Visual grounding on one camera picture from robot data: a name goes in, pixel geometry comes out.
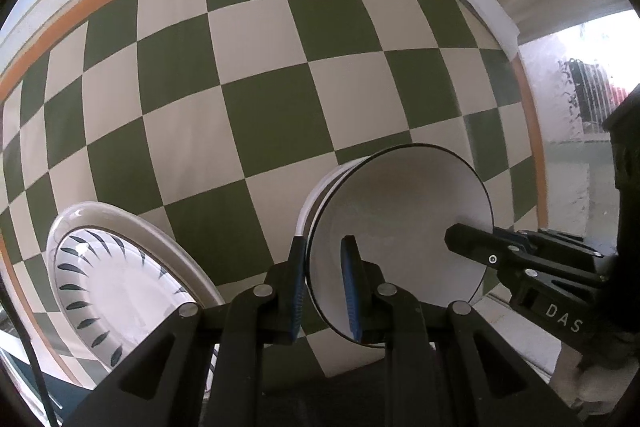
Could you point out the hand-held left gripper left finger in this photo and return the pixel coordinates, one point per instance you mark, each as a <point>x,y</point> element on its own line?
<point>298,292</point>

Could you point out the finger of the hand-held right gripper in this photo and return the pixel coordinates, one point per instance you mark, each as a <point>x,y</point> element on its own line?
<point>475,243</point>
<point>570,257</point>

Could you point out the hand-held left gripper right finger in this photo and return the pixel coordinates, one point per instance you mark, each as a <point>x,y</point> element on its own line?
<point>350,292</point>

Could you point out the white bowl with black rim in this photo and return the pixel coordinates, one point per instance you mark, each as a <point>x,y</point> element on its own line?
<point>400,217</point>

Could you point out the white plate with dark stripes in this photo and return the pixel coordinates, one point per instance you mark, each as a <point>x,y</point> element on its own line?
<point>125,287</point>

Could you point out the person's right hand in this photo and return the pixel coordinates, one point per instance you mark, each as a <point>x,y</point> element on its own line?
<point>587,382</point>

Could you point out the frosted glass sliding door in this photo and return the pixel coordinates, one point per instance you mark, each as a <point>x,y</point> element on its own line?
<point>565,107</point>

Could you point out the green white checkered tablecloth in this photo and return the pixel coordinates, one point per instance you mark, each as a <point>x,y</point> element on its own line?
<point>250,107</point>

